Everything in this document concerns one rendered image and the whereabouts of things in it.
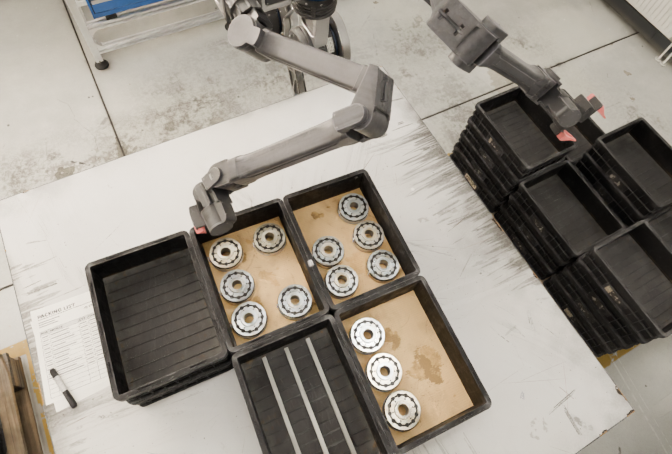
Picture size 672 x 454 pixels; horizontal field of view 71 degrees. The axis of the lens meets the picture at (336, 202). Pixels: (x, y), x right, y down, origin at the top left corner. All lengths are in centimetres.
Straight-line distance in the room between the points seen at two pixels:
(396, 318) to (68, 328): 102
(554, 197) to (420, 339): 121
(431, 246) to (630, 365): 136
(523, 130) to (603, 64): 145
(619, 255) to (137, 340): 189
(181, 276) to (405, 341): 71
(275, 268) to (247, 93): 165
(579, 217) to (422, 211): 91
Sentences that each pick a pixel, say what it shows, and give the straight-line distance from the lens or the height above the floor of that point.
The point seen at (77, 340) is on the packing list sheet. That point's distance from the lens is 173.
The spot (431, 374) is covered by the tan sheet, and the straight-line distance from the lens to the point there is 150.
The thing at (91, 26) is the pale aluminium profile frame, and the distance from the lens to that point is 309.
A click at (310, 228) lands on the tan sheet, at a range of 157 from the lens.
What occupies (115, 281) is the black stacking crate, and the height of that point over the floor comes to 83.
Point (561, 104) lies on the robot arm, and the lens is 138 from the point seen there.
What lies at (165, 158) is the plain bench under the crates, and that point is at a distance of 192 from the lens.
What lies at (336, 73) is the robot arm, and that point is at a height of 154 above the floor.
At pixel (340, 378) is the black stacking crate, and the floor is 83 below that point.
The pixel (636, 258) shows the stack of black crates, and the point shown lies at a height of 49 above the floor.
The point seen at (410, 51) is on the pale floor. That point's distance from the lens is 332.
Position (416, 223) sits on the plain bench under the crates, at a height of 70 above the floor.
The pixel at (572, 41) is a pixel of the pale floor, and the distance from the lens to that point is 386.
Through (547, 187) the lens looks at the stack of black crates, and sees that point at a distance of 248.
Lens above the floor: 226
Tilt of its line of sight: 62 degrees down
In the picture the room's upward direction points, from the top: 10 degrees clockwise
